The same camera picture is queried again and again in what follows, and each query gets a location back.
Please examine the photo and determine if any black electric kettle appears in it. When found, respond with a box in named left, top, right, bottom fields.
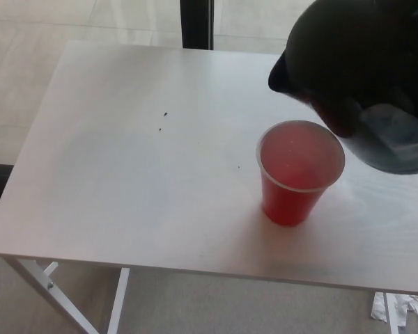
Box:
left=267, top=0, right=418, bottom=175

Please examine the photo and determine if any red plastic cup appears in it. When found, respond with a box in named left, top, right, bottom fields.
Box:
left=256, top=120, right=346, bottom=227

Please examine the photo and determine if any white metal table leg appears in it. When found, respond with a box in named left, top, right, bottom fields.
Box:
left=383, top=292, right=398, bottom=334

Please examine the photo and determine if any crumpled white paper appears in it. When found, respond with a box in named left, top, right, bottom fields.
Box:
left=370, top=291, right=418, bottom=334

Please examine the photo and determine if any black vertical post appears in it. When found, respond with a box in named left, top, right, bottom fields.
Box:
left=179, top=0, right=215, bottom=49

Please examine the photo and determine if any white metal table leg frame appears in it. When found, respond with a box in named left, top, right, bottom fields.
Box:
left=3, top=257, right=131, bottom=334

